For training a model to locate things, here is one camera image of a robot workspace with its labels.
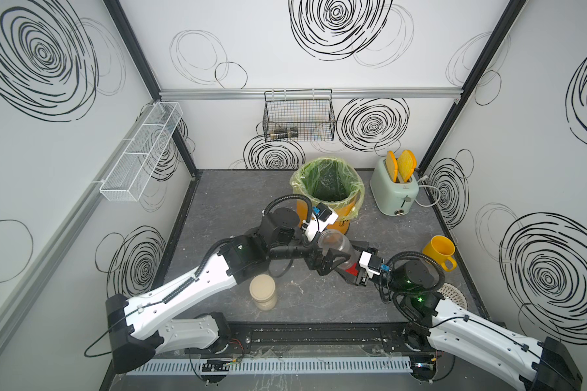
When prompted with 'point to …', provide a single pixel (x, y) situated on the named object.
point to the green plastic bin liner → (328, 181)
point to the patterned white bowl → (454, 294)
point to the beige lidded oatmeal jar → (262, 291)
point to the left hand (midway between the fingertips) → (340, 246)
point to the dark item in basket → (291, 132)
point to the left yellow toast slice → (392, 165)
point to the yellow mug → (441, 248)
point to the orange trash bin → (342, 224)
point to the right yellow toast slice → (407, 164)
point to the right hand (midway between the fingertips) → (339, 253)
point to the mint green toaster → (393, 199)
